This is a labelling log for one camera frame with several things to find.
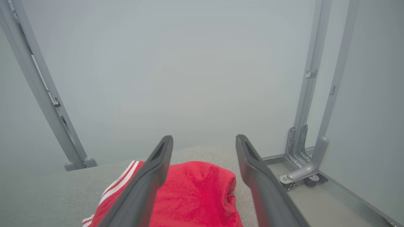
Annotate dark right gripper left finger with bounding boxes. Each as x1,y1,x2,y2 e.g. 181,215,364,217
98,135,174,227

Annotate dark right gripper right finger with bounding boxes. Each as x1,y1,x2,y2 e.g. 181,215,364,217
235,134,310,227

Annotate red basketball jersey number 23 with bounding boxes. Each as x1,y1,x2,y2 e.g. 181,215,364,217
82,160,244,227

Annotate grey fabric upholstered bench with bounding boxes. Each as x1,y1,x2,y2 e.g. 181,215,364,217
0,144,263,227

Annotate grey partition leg with caster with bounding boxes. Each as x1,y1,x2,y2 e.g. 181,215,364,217
279,0,360,191

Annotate grey partition post with brackets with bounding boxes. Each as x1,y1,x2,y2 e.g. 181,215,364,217
284,0,333,171

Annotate grey partition post round feet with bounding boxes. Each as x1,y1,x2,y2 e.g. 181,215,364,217
0,0,98,172

